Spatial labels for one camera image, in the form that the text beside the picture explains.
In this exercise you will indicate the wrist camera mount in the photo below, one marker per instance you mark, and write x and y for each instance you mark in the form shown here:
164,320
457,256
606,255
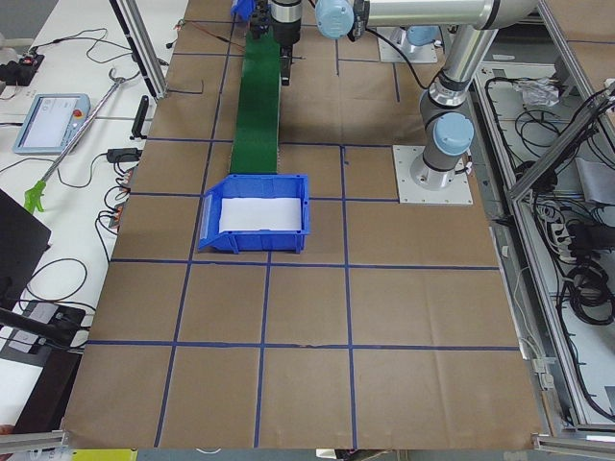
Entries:
259,21

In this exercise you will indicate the white foam pad left bin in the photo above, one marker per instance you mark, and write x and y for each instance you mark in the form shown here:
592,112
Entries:
260,214

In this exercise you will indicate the teach pendant tablet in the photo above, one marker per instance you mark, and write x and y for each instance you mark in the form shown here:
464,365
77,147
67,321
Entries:
52,121

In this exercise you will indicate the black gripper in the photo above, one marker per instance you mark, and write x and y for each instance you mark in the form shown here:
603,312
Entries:
284,28

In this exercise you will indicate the green conveyor belt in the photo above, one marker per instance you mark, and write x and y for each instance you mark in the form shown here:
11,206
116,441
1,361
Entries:
256,137

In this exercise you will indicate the aluminium frame post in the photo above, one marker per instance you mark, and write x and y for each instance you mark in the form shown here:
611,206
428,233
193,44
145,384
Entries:
134,30

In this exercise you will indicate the reacher grabber tool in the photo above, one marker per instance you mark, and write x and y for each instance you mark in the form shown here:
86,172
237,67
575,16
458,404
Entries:
33,195

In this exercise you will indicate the black power adapter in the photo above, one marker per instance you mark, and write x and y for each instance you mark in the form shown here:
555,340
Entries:
118,155

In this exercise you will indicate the black monitor stand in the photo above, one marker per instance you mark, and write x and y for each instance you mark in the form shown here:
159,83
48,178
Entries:
24,240

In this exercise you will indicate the left blue plastic bin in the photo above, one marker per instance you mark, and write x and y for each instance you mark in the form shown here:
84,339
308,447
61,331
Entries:
254,186

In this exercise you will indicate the right blue plastic bin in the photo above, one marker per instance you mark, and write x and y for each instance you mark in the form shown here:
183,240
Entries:
243,8

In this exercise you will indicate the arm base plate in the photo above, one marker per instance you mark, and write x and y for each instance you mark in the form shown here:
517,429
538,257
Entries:
408,45
419,185

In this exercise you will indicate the black handle bar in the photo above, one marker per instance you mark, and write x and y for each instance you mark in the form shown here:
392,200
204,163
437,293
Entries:
139,120

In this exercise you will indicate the blue plastic bin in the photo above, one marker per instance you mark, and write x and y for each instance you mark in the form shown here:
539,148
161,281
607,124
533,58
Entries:
254,186
243,8

